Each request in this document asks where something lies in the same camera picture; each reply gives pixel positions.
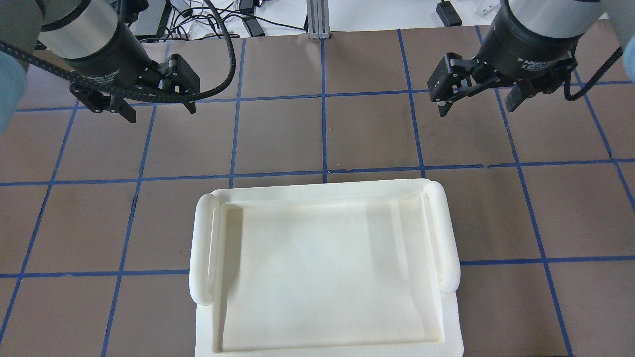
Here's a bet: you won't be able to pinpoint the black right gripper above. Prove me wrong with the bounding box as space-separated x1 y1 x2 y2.
427 7 589 117

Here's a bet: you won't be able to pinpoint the black small power brick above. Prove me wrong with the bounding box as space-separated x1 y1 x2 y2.
435 0 462 27

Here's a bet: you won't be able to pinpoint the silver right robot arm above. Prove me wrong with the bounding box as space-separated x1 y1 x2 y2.
427 0 634 116

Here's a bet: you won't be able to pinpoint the black braided cable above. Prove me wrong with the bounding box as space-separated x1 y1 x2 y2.
0 0 237 104

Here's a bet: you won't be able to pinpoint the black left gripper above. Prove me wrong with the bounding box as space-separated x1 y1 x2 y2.
60 22 200 123

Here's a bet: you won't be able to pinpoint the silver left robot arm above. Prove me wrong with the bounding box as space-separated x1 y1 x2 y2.
1 0 200 132

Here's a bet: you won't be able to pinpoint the aluminium frame post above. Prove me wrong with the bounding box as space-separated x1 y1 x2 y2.
306 0 331 39

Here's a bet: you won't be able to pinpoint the white plastic tray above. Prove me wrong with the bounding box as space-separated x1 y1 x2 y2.
189 178 464 357

